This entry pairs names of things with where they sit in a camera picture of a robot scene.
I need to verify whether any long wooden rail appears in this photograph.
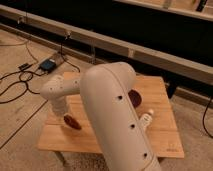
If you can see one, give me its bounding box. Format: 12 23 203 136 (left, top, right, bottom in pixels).
0 4 213 85

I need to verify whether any dark purple bowl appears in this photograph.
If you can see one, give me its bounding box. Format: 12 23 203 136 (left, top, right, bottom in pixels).
128 90 142 108

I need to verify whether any black cable at right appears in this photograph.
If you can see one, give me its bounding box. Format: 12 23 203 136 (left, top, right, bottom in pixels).
201 94 213 139

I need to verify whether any white plastic bottle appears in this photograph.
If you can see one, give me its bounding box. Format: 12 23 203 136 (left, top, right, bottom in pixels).
139 109 154 130

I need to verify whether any black floor cable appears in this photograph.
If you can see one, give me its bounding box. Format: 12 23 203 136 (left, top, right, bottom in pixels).
0 64 58 105

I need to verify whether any dark red pepper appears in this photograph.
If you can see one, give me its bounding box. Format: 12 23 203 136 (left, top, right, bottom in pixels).
64 115 81 130

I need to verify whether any wooden table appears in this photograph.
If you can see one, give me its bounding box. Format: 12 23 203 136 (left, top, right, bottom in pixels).
37 71 185 168

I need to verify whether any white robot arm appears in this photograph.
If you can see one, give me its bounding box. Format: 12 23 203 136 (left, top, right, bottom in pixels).
40 62 162 171

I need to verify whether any small black connector box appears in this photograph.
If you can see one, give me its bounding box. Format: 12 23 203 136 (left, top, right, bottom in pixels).
18 63 30 71

